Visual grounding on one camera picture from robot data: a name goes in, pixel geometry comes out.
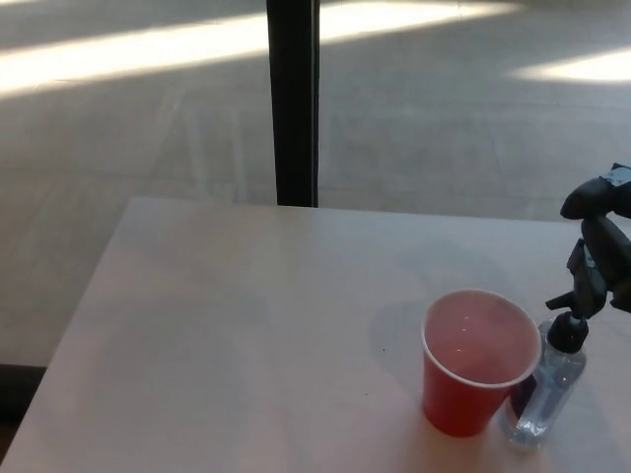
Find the clear soap bottle black pump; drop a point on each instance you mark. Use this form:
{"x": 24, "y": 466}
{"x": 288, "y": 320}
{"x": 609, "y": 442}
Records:
{"x": 544, "y": 389}

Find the black window frame post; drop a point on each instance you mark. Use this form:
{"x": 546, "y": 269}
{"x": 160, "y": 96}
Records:
{"x": 294, "y": 103}

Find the red plastic cup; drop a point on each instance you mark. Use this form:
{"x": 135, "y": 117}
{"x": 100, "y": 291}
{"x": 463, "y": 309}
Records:
{"x": 456, "y": 406}

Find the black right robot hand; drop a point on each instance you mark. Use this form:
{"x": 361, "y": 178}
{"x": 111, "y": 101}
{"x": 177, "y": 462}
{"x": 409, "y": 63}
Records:
{"x": 599, "y": 251}

